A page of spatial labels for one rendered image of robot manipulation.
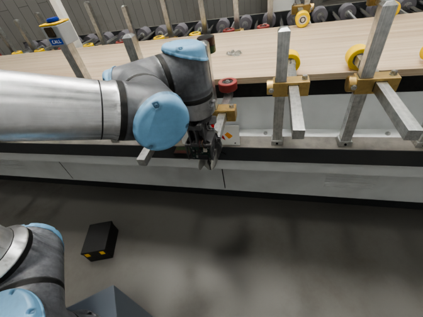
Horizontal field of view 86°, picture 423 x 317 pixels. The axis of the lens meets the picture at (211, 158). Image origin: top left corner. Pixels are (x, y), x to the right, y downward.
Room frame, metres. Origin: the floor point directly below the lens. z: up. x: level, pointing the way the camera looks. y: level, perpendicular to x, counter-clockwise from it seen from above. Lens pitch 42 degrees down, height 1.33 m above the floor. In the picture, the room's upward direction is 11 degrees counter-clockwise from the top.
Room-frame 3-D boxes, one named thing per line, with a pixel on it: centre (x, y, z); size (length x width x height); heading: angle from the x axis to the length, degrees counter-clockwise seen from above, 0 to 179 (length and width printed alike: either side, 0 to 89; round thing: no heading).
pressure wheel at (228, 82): (0.91, -0.13, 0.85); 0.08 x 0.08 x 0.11
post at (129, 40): (0.87, 0.19, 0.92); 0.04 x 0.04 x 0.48; 71
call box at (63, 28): (0.95, 0.44, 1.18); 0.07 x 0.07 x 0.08; 71
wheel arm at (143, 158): (0.81, 0.17, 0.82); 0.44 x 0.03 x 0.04; 161
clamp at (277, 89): (0.70, -0.30, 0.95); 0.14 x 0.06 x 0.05; 71
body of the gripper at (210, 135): (0.50, 0.01, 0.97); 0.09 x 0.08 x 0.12; 161
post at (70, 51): (0.95, 0.44, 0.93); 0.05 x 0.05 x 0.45; 71
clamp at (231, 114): (0.78, -0.07, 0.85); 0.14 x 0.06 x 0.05; 71
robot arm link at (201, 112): (0.50, 0.01, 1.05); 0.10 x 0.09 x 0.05; 71
